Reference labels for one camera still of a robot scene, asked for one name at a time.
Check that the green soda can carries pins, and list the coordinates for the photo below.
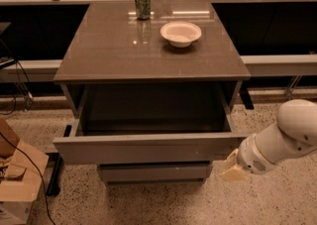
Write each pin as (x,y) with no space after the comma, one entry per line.
(143,9)

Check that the grey drawer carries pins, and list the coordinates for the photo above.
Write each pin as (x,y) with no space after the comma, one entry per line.
(154,173)
(122,124)

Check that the grey cabinet with glossy top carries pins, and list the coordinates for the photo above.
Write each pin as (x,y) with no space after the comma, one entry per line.
(112,45)

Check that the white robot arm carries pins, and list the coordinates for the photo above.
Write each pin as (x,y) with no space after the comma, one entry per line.
(293,135)

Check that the black cabinet foot left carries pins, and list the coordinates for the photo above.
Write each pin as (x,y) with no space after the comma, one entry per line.
(56,161)

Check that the grey lower drawer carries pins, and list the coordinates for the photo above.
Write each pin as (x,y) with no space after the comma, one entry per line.
(154,173)

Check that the white bowl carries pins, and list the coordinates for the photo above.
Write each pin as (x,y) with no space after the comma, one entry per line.
(180,34)

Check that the cardboard box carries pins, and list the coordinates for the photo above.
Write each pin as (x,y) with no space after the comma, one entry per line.
(22,166)

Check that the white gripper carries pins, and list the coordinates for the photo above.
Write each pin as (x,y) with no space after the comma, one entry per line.
(252,156)

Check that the black cabinet foot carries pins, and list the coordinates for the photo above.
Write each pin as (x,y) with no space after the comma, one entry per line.
(56,161)
(245,97)

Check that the grey top drawer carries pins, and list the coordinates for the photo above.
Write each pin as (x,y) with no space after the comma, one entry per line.
(122,124)

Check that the black cabinet foot right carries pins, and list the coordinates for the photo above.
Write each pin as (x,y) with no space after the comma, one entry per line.
(245,97)

